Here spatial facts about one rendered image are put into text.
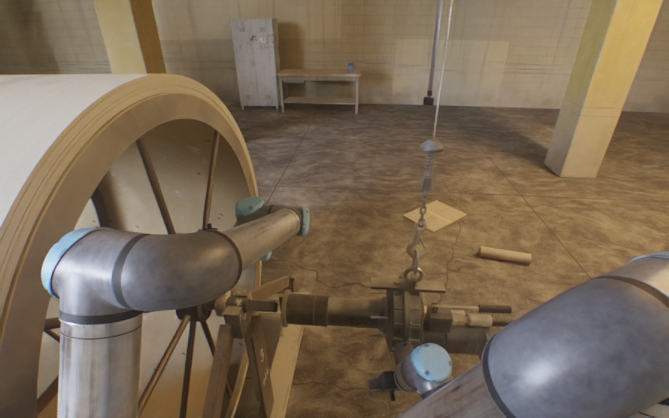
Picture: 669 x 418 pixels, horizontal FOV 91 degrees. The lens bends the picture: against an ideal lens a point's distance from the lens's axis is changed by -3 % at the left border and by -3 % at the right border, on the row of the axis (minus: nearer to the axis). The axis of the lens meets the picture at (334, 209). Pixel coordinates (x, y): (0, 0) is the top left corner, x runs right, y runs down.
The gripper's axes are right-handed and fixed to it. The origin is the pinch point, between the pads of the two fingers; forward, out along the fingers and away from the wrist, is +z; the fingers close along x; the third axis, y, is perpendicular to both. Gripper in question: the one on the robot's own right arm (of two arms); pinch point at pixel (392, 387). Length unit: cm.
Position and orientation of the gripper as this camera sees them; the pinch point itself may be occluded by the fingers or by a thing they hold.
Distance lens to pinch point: 122.0
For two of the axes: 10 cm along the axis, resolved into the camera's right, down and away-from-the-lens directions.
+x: 9.8, 0.3, 1.8
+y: 0.9, 7.9, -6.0
